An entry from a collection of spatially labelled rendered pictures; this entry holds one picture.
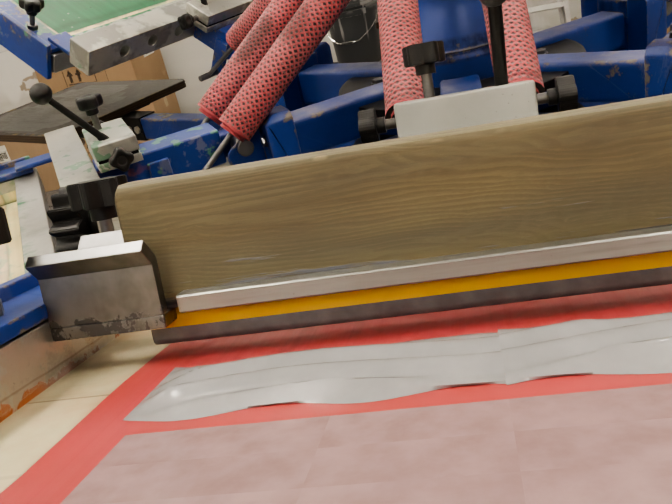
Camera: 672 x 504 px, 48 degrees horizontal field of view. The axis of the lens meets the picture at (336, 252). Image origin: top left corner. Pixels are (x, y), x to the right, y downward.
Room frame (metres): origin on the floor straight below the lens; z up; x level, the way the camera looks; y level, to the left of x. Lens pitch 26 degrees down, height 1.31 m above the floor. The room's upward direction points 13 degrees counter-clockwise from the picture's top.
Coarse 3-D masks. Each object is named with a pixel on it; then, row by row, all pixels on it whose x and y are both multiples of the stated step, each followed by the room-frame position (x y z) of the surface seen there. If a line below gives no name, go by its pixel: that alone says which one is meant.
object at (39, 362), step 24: (24, 336) 0.37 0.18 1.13; (48, 336) 0.39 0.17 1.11; (96, 336) 0.43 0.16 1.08; (0, 360) 0.35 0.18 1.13; (24, 360) 0.36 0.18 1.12; (48, 360) 0.38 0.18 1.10; (72, 360) 0.40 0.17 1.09; (0, 384) 0.34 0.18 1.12; (24, 384) 0.35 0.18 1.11; (48, 384) 0.37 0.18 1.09; (0, 408) 0.33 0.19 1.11
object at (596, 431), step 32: (640, 288) 0.36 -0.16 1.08; (512, 320) 0.34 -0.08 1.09; (544, 320) 0.33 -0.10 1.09; (512, 384) 0.26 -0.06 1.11; (544, 384) 0.25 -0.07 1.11; (576, 384) 0.25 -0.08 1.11; (608, 384) 0.24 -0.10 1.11; (640, 384) 0.24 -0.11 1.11; (512, 416) 0.23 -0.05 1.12; (544, 416) 0.22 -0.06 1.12; (576, 416) 0.22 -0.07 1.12; (608, 416) 0.21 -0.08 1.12; (640, 416) 0.21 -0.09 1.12; (544, 448) 0.20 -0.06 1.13; (576, 448) 0.20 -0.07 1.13; (608, 448) 0.19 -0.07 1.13; (640, 448) 0.19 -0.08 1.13; (544, 480) 0.18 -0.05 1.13; (576, 480) 0.18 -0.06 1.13; (608, 480) 0.17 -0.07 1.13; (640, 480) 0.17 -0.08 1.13
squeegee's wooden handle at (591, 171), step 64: (512, 128) 0.37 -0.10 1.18; (576, 128) 0.36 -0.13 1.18; (640, 128) 0.35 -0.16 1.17; (128, 192) 0.41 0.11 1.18; (192, 192) 0.40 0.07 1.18; (256, 192) 0.39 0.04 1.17; (320, 192) 0.38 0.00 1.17; (384, 192) 0.37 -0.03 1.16; (448, 192) 0.37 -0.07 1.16; (512, 192) 0.36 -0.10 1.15; (576, 192) 0.35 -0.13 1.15; (640, 192) 0.34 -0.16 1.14; (192, 256) 0.39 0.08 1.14; (256, 256) 0.38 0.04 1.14; (320, 256) 0.38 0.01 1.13; (384, 256) 0.37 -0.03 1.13
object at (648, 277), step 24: (504, 288) 0.36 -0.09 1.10; (528, 288) 0.35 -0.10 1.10; (552, 288) 0.35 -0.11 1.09; (576, 288) 0.35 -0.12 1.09; (600, 288) 0.34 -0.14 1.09; (624, 288) 0.34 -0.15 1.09; (312, 312) 0.38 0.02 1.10; (336, 312) 0.38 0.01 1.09; (360, 312) 0.37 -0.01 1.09; (384, 312) 0.37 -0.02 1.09; (408, 312) 0.37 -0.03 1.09; (168, 336) 0.40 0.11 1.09; (192, 336) 0.39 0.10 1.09; (216, 336) 0.39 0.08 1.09
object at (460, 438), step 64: (384, 320) 0.38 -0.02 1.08; (448, 320) 0.36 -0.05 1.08; (128, 384) 0.35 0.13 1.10; (64, 448) 0.28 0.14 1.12; (128, 448) 0.26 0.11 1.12; (192, 448) 0.25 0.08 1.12; (256, 448) 0.24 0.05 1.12; (320, 448) 0.23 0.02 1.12; (384, 448) 0.22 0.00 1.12; (448, 448) 0.21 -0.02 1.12; (512, 448) 0.20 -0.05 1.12
